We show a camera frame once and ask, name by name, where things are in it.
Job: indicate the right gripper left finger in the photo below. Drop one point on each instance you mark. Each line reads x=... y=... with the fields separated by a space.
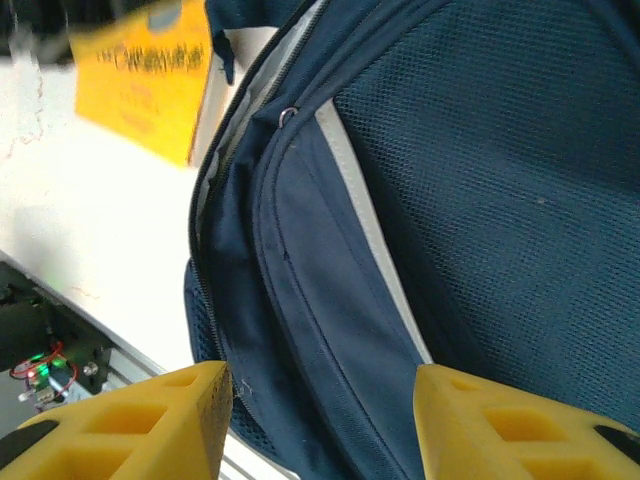
x=125 y=430

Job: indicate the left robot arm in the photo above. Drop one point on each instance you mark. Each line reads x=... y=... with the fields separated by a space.
x=20 y=325

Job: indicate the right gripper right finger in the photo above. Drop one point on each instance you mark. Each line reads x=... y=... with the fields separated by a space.
x=525 y=435

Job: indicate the navy blue backpack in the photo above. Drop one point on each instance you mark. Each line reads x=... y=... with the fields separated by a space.
x=450 y=200

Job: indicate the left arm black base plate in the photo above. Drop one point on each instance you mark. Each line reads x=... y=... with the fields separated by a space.
x=95 y=357

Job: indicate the yellow cartoon book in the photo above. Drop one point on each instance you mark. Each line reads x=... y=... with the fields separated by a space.
x=145 y=90

